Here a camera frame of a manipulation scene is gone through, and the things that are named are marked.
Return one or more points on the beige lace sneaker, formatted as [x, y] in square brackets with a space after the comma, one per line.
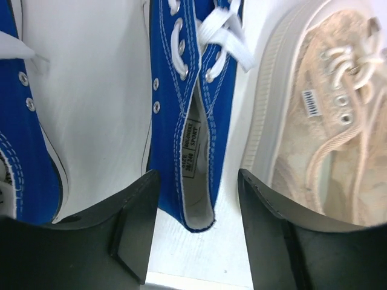
[318, 129]

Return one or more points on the blue canvas sneaker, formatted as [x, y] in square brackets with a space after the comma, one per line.
[196, 48]
[34, 185]

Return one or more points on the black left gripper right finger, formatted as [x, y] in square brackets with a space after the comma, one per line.
[292, 247]

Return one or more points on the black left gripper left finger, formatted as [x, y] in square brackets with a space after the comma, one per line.
[106, 246]

